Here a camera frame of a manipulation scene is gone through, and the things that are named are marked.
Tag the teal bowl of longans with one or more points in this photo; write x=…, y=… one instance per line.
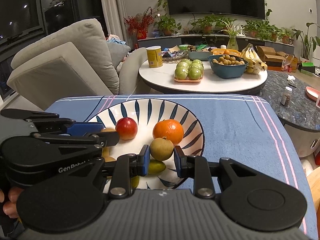
x=227, y=71

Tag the blue striped tablecloth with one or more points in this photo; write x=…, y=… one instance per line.
x=242, y=127

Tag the large orange tangerine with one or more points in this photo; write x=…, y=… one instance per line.
x=169, y=129

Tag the glass vase with plant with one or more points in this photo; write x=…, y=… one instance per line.
x=233, y=31

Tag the dark tv console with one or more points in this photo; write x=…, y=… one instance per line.
x=213, y=40

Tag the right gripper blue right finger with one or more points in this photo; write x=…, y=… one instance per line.
x=197, y=168

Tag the orange fruit basket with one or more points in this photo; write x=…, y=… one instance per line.
x=219, y=51

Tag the dark marble round table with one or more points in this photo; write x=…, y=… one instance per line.
x=300, y=117

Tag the pink dish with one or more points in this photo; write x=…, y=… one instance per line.
x=312, y=93

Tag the banana bunch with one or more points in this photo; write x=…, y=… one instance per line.
x=255, y=63

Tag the teal basket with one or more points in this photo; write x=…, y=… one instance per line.
x=199, y=55

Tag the cardboard box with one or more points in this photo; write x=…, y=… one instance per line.
x=270, y=57

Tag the small spice jar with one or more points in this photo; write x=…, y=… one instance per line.
x=286, y=96

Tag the tall potted floor plant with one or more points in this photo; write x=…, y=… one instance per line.
x=309, y=43

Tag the tray of green apples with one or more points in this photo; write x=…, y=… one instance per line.
x=188, y=71

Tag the person left hand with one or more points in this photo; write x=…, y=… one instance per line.
x=9, y=207

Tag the yellow canister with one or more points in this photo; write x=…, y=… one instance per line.
x=154, y=55

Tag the white blue striped bowl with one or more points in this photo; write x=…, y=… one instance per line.
x=159, y=119

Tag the red flower arrangement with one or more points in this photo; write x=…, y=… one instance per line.
x=138, y=25

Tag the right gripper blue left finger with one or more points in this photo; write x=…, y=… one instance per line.
x=126, y=167

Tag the small green fruit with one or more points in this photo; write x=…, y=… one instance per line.
x=135, y=182
x=156, y=167

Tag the beige recliner sofa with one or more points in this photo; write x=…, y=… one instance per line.
x=77, y=60

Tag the red apple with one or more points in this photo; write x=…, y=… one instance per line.
x=127, y=128

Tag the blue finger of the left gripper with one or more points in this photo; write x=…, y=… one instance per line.
x=81, y=128

